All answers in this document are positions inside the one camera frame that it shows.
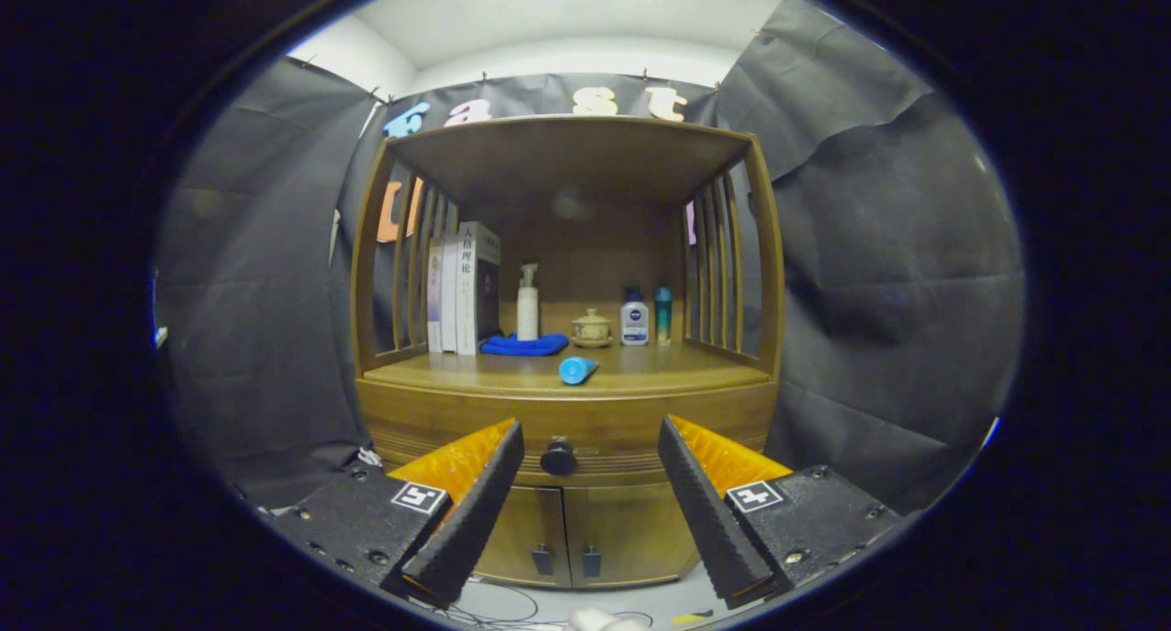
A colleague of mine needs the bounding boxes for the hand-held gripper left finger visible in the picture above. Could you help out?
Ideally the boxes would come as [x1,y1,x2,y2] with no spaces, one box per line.
[247,418,526,609]

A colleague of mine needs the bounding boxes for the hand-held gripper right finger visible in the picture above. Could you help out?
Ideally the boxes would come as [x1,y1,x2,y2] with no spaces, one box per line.
[657,414,907,611]

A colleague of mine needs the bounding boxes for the wooden drawer with black knob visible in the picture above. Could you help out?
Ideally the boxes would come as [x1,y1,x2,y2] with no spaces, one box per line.
[357,384,779,487]

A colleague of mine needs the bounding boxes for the wooden cabinet door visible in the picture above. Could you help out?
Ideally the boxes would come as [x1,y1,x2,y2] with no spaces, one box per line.
[474,485,573,588]
[560,483,701,588]

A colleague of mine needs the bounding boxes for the wooden countertop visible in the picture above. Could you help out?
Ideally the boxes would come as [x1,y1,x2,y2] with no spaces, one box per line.
[363,341,771,399]

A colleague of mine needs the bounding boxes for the wooden cabinet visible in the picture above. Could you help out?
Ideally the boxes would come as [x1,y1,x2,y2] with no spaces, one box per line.
[350,114,786,589]

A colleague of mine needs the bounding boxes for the blue folded cloth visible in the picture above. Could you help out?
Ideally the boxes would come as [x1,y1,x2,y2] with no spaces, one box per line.
[480,333,570,358]

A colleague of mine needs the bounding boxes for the white pump bottle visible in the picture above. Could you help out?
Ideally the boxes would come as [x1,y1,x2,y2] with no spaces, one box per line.
[517,263,541,342]

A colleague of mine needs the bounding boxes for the white bottle with blue cap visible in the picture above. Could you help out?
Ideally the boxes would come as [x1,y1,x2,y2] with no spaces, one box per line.
[620,287,650,347]

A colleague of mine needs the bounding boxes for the beige lidded teacup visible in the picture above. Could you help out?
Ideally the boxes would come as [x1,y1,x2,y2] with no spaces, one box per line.
[571,308,614,349]

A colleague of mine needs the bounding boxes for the white book with dark cover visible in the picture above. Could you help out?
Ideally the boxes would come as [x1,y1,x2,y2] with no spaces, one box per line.
[456,221,502,356]

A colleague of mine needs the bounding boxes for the pale purple book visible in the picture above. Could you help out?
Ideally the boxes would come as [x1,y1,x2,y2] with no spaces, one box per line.
[427,238,446,352]

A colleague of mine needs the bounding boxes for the black floor cables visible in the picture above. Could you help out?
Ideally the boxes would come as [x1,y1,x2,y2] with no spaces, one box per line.
[439,581,655,627]

